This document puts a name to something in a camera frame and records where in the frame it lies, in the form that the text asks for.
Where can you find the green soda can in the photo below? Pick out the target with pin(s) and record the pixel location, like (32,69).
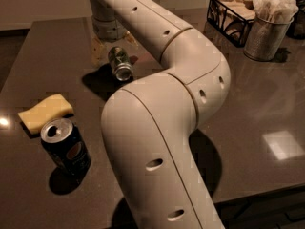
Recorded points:
(120,63)

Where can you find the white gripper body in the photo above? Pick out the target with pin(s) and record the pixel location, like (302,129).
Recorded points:
(109,31)

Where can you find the blue Pepsi can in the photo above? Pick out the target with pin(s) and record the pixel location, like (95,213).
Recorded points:
(63,142)

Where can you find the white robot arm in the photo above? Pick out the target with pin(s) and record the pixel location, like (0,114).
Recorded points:
(146,124)

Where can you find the black wire napkin basket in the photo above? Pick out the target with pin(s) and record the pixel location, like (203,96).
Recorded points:
(233,18)

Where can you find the yellow sponge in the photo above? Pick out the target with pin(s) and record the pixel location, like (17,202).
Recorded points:
(52,107)

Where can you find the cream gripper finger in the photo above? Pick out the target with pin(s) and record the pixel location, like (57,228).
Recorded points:
(130,39)
(98,50)

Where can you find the metal utensil cup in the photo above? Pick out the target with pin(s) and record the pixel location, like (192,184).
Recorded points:
(264,39)

